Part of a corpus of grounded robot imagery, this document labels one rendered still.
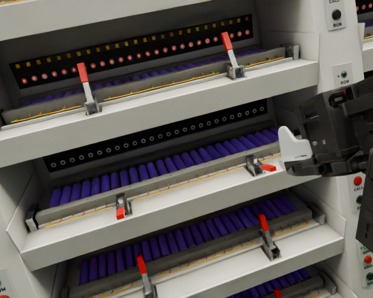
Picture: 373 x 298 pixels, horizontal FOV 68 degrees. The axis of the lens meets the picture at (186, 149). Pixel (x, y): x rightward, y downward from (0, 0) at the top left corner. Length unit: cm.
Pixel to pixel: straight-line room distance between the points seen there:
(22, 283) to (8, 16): 43
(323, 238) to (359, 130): 44
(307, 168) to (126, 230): 34
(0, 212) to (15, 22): 30
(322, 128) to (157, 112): 29
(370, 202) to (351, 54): 41
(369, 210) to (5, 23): 53
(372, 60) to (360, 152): 42
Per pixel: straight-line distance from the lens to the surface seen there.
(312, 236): 70
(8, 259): 58
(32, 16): 52
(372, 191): 29
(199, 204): 53
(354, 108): 29
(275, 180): 58
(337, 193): 67
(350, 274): 77
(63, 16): 52
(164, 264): 64
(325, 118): 29
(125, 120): 49
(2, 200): 56
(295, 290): 80
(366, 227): 32
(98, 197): 56
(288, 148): 37
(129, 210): 53
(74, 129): 49
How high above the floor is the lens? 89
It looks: 11 degrees down
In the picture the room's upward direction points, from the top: 14 degrees counter-clockwise
